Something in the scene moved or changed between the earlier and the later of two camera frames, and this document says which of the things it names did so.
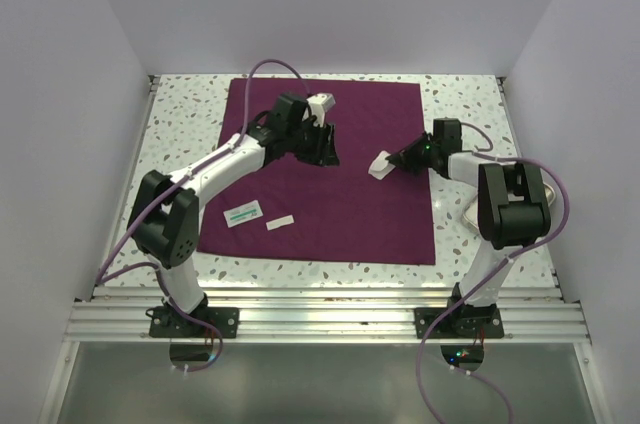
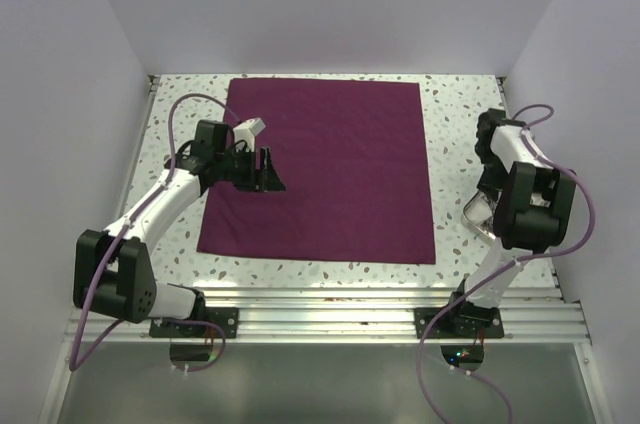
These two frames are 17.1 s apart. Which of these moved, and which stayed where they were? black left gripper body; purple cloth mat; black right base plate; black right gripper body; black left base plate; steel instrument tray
Moved: black left gripper body; black right gripper body
Stayed: purple cloth mat; black right base plate; black left base plate; steel instrument tray
